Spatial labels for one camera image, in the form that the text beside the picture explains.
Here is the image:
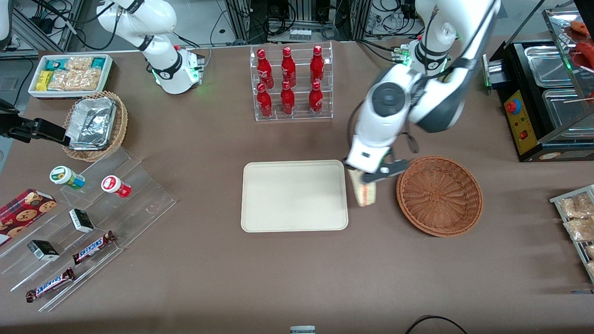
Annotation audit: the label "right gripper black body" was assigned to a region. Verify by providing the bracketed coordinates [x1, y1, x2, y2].
[0, 98, 21, 139]

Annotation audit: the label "triangle sandwich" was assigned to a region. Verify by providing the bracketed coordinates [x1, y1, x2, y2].
[349, 168, 377, 207]

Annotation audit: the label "brown round wicker basket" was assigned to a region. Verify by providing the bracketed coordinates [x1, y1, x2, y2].
[396, 155, 484, 238]

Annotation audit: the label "light wicker basket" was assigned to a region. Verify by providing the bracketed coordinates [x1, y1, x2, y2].
[62, 91, 129, 162]

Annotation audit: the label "cream rectangular serving tray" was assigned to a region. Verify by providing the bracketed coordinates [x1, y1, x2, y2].
[241, 160, 349, 232]

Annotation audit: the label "tray of packaged snacks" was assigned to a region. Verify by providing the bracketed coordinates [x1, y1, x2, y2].
[549, 184, 594, 284]

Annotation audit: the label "white plastic snack bin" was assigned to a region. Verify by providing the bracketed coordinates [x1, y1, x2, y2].
[28, 53, 114, 100]

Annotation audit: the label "stacked aluminium foil containers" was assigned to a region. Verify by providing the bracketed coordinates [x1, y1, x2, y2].
[65, 96, 117, 151]

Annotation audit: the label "green lidded sunflower cup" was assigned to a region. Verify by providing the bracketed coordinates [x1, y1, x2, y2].
[50, 166, 86, 190]

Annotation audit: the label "clear bag of crackers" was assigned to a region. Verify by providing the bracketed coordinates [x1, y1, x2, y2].
[65, 56, 94, 71]
[48, 68, 103, 91]

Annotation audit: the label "red cola bottle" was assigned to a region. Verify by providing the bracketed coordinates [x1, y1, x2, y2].
[310, 45, 325, 85]
[281, 46, 297, 88]
[257, 83, 273, 117]
[257, 48, 274, 89]
[309, 81, 323, 115]
[280, 80, 296, 116]

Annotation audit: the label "clear acrylic bottle rack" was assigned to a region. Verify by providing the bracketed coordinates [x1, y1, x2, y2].
[250, 42, 334, 122]

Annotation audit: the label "red lidded yogurt cup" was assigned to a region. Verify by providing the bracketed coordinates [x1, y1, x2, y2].
[101, 175, 132, 199]

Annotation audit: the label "red chocolate chip cookie box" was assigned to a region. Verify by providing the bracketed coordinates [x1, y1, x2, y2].
[0, 188, 58, 247]

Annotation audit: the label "small black carton box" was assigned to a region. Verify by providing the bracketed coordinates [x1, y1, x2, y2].
[27, 239, 60, 262]
[69, 208, 95, 233]

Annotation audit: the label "clear acrylic stepped shelf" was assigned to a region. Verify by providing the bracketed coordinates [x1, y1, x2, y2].
[0, 146, 178, 312]

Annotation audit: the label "Snickers chocolate bar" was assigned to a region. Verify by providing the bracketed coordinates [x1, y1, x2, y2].
[26, 268, 76, 303]
[73, 231, 116, 265]

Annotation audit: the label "black food warmer machine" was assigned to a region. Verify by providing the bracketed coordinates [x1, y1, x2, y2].
[483, 39, 594, 163]

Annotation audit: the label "black equipment cabinet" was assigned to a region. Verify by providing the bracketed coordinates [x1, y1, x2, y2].
[225, 0, 418, 43]

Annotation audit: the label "stainless steel pan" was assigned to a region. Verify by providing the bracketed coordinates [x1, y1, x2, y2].
[542, 88, 594, 131]
[524, 45, 576, 88]

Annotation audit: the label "metal glass display shelf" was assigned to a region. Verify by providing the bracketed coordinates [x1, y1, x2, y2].
[542, 4, 594, 100]

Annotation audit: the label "aluminium frame cart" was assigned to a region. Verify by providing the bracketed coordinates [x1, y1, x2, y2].
[0, 0, 84, 58]

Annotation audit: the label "black cable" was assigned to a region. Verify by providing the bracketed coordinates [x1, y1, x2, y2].
[405, 315, 468, 334]

